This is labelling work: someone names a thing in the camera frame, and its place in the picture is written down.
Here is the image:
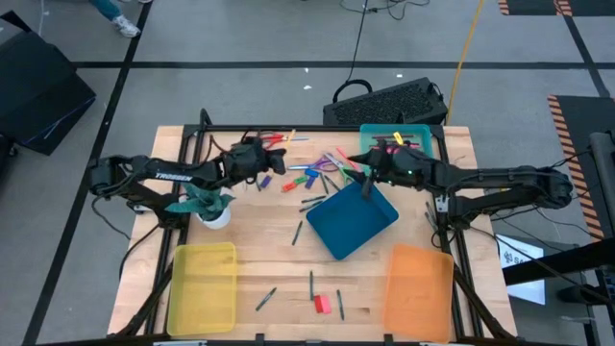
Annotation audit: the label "teal translucent plastic bin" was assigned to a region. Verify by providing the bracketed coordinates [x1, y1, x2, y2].
[358, 122, 435, 160]

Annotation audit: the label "black computer tower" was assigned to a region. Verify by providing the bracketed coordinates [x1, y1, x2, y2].
[322, 76, 450, 128]

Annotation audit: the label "green plant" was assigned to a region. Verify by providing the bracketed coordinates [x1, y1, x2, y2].
[163, 183, 236, 231]

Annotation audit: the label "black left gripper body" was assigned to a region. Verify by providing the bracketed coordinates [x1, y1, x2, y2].
[221, 136, 273, 186]

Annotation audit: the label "blue and purple scissors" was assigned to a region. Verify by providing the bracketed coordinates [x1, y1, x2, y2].
[286, 161, 340, 174]

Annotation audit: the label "black mat hazard stripes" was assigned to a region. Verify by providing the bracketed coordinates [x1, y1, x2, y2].
[547, 94, 615, 242]

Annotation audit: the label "red scissors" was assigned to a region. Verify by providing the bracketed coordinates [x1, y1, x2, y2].
[258, 132, 311, 149]

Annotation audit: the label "orange translucent plastic bin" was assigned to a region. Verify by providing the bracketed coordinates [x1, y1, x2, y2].
[382, 242, 455, 344]

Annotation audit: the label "yellow hanging cable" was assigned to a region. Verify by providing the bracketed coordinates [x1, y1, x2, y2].
[445, 0, 487, 125]

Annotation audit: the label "dark blue plastic bin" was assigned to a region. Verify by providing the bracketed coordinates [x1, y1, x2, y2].
[305, 180, 401, 261]

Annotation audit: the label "person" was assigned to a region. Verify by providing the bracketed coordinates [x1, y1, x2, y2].
[87, 0, 142, 39]

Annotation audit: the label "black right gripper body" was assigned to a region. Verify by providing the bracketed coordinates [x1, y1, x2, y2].
[372, 143, 436, 189]

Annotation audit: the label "black hanging cable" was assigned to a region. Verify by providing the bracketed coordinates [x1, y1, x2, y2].
[331, 0, 432, 105]

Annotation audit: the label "black neighbouring stand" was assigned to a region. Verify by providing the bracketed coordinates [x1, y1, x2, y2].
[502, 130, 615, 346]

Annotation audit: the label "green scissors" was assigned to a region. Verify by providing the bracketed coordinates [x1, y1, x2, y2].
[324, 152, 359, 186]

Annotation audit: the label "white sign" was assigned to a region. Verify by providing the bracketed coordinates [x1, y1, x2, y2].
[496, 234, 548, 307]

